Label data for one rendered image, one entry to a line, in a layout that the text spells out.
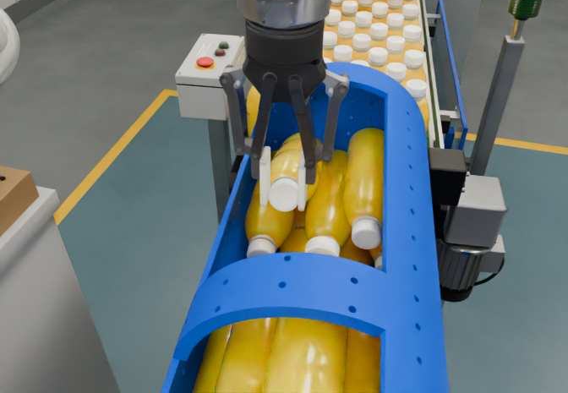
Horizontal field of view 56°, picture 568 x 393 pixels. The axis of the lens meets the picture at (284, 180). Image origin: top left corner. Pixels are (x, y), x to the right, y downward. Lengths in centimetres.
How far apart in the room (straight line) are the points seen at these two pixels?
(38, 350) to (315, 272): 74
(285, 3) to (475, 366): 166
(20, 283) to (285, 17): 72
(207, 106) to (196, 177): 148
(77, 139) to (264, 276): 255
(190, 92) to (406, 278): 69
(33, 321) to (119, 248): 125
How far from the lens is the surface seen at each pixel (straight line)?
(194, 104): 112
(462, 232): 124
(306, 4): 48
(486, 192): 123
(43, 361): 117
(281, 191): 64
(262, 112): 56
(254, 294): 49
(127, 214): 245
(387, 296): 51
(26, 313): 107
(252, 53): 52
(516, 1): 128
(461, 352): 200
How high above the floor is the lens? 161
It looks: 40 degrees down
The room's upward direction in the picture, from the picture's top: straight up
